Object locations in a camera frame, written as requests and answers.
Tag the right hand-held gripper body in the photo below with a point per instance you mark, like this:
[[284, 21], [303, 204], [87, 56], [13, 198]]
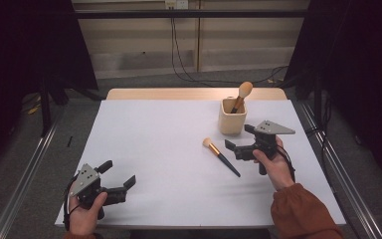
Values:
[[268, 139]]

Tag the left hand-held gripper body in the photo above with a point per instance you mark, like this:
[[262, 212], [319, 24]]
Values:
[[86, 181]]

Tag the makeup brush with gold ferrule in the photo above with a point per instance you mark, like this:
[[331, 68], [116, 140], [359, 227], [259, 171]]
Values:
[[220, 156]]

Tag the cream ceramic square cup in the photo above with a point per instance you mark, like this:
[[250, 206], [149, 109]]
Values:
[[232, 124]]

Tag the makeup brush with large round head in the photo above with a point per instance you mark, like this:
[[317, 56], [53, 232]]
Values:
[[244, 90]]

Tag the person's right hand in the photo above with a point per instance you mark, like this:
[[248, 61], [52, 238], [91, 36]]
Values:
[[278, 169]]

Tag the person's left hand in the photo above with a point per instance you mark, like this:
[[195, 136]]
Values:
[[83, 220]]

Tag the small black floor object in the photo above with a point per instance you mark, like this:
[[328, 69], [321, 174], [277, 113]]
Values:
[[69, 141]]

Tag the white table mat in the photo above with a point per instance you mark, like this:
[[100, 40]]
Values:
[[165, 149]]

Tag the wooden table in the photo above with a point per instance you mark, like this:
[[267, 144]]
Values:
[[179, 94]]

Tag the dark curtain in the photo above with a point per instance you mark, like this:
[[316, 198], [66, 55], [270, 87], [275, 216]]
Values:
[[20, 49], [361, 66]]

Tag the aluminium floor rail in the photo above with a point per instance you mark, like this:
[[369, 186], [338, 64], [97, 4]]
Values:
[[344, 179], [23, 186]]

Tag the brass vertical wall strip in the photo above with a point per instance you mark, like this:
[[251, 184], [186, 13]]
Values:
[[198, 40]]

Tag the black horizontal frame bar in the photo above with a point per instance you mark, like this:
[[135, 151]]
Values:
[[185, 14]]

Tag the white wall socket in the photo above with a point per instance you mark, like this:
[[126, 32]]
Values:
[[176, 4]]

